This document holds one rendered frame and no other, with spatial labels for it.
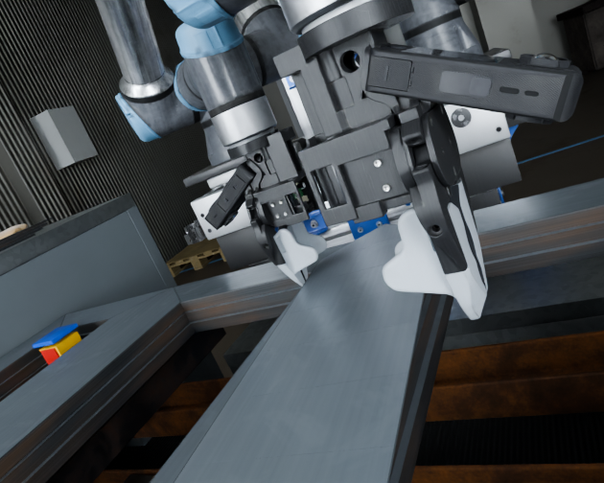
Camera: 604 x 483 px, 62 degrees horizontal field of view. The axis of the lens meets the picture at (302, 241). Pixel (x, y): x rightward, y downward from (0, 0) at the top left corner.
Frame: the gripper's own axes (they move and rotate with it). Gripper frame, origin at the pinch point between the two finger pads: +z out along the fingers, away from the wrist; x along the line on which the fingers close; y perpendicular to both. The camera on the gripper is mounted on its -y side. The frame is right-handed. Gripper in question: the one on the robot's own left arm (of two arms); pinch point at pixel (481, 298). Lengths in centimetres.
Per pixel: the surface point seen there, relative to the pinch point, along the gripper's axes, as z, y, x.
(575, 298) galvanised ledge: 24.3, -3.1, -42.8
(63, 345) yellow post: 6, 78, -20
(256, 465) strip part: 6.2, 17.3, 8.5
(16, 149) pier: -70, 356, -234
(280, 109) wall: -28, 394, -750
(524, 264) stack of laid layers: 10.2, 0.2, -26.9
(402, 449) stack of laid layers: 9.8, 8.3, 3.3
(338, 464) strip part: 6.2, 10.4, 8.4
